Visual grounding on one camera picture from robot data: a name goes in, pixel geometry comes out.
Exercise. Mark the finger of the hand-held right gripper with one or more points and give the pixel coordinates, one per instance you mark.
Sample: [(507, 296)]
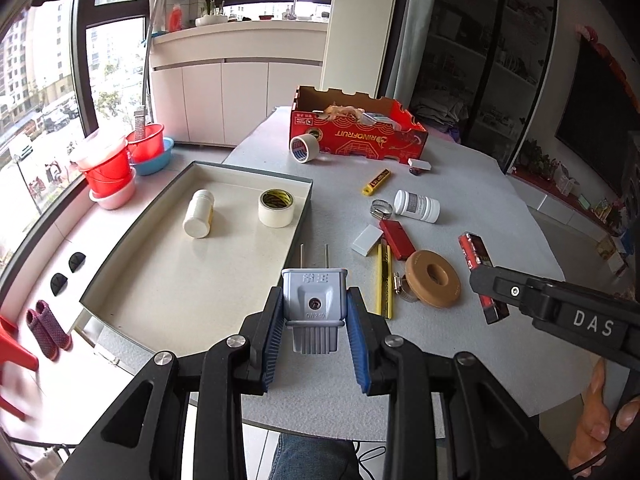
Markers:
[(492, 282)]

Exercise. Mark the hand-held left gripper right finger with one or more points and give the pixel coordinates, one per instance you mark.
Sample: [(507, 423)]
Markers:
[(356, 340)]

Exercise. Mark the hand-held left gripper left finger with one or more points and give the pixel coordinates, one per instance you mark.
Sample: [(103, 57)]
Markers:
[(272, 340)]

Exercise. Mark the red and black long box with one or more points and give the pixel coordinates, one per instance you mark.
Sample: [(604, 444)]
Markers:
[(475, 255)]

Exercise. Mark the tan grinding wheel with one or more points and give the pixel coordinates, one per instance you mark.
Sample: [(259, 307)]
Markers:
[(445, 282)]

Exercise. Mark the grey plug adapter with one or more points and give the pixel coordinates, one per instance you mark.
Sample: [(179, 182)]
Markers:
[(314, 290)]

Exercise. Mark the small white box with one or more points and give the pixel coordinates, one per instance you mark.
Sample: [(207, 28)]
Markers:
[(366, 240)]

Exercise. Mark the red metal case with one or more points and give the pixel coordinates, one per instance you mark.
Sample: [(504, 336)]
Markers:
[(397, 240)]

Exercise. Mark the grey tray with beige inside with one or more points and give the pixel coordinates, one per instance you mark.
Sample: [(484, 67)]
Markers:
[(150, 270)]

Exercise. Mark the person's right hand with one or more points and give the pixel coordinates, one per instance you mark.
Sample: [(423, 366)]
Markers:
[(592, 420)]

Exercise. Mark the white television console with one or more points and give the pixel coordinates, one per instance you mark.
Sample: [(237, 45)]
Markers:
[(560, 200)]

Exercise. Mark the white bottle with grey label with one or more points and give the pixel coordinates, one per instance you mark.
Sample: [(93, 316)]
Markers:
[(417, 206)]

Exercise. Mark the person's jeans leg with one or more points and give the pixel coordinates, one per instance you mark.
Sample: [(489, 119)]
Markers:
[(310, 460)]

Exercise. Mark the tape roll with yellow-black core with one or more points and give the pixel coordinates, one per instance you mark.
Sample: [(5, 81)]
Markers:
[(276, 212)]

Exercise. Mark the green potted plant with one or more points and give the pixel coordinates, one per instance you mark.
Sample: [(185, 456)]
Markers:
[(540, 157)]

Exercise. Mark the white eraser block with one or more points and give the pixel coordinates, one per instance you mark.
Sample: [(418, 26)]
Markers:
[(420, 164)]

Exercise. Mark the plain white plastic bottle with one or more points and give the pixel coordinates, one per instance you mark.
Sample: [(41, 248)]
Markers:
[(198, 215)]

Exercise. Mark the yellow utility knife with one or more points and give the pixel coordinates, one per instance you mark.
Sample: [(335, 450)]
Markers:
[(377, 181)]

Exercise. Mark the tape roll with red-blue core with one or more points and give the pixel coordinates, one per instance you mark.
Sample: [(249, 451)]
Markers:
[(311, 152)]

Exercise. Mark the red cardboard box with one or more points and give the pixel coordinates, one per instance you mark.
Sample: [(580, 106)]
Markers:
[(350, 142)]

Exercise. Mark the black television screen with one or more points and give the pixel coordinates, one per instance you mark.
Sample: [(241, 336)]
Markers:
[(605, 120)]

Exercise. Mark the clear plastic packet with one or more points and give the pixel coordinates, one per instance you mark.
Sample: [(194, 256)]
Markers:
[(379, 118)]

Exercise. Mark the pink plastic basin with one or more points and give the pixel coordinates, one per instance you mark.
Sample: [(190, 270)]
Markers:
[(117, 199)]

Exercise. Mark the black half-round floor pad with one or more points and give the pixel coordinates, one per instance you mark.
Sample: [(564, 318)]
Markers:
[(76, 261), (59, 284)]

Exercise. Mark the blue plastic basin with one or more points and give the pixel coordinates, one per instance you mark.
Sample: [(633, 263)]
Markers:
[(155, 162)]

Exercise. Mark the purple slipper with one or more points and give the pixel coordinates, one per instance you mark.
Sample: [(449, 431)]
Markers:
[(37, 332), (54, 325)]

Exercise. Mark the beige crumpled cloth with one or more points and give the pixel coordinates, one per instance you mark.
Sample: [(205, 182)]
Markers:
[(345, 110)]

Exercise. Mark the dark glass display cabinet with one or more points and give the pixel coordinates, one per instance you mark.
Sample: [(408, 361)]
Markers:
[(470, 50)]

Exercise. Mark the red plastic basin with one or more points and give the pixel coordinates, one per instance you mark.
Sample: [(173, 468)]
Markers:
[(147, 142)]

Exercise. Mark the red bucket with white lid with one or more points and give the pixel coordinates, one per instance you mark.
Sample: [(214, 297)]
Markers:
[(107, 165)]

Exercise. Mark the white sideboard cabinet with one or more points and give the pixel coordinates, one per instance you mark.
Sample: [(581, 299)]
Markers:
[(235, 100)]

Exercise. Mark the red plastic stool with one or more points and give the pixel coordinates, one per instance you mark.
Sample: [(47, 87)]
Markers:
[(15, 355)]

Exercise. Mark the metal mop pole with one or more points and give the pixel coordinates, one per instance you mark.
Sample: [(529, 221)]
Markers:
[(146, 70)]

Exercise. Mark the white planter with sprouts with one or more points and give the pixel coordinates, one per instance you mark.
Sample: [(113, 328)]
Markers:
[(210, 19)]

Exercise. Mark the orange bottle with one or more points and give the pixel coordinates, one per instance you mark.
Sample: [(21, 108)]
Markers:
[(175, 17)]

